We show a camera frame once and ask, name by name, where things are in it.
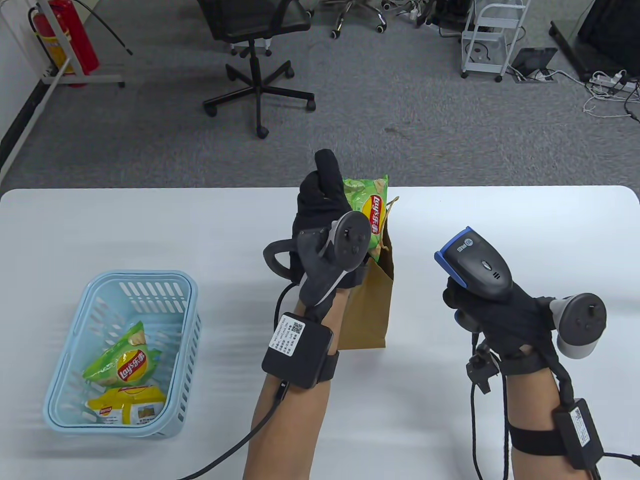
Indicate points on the white black right hand controller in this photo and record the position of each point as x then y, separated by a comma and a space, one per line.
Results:
582, 320

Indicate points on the person's left forearm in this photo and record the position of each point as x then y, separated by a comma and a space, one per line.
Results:
285, 435

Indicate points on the white black left hand controller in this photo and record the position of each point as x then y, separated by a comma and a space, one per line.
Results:
350, 240

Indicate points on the chrome chair base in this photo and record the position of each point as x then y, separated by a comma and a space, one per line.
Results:
341, 20

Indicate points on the white power strip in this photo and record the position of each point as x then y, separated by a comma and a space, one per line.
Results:
612, 82

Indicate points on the white metal extinguisher stand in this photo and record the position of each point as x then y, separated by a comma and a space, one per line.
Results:
85, 78

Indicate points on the white metal cart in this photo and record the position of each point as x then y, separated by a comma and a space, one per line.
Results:
492, 30

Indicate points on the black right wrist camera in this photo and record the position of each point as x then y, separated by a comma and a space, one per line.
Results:
482, 370

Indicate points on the black floor outlet box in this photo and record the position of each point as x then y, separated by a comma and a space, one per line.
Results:
532, 60

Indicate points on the person's left hand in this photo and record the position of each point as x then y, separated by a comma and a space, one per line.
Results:
320, 200

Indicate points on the black right wrist sensor box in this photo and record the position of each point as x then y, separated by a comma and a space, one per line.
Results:
580, 435

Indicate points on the yellow bag of chips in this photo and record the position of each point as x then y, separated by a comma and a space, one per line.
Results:
130, 407

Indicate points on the black left wrist sensor box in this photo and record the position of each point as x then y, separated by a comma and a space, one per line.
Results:
300, 350

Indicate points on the black wrist sensor box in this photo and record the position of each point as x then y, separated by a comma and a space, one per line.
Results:
300, 350
580, 435

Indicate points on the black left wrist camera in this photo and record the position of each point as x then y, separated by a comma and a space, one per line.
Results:
281, 260

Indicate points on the white black hand controller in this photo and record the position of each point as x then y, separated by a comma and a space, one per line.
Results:
350, 240
582, 320

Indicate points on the red fire extinguisher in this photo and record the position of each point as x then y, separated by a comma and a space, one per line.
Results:
75, 40

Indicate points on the light blue plastic basket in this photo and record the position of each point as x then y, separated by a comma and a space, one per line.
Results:
185, 287

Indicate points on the black blue barcode scanner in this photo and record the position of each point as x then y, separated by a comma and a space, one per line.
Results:
480, 265

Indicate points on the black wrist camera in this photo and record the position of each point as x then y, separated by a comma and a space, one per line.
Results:
281, 260
482, 370

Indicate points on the black office chair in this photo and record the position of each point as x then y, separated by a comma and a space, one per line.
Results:
257, 90

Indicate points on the black equipment stand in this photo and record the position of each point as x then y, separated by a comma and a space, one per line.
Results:
607, 25

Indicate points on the person's right hand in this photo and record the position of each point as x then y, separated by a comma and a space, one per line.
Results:
515, 320

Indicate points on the brown paper bag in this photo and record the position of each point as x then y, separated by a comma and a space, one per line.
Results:
367, 320

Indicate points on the green bag of chips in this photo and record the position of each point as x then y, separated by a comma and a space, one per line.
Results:
125, 362
367, 200

